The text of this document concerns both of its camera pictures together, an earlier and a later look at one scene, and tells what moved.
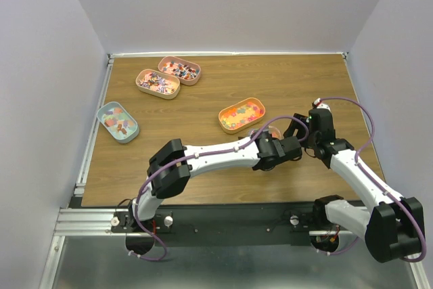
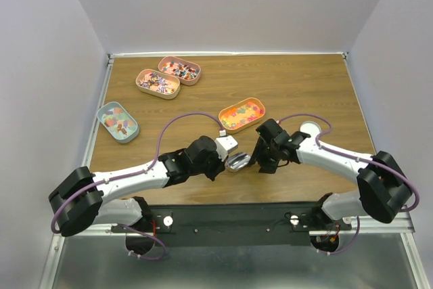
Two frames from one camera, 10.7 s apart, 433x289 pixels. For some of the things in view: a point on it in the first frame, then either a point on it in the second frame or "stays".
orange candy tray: x=241 y=115 stays
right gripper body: x=300 y=135 to x=265 y=155
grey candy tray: x=118 y=122 stays
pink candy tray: x=189 y=74 stays
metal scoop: x=253 y=131 to x=237 y=161
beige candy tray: x=157 y=84 stays
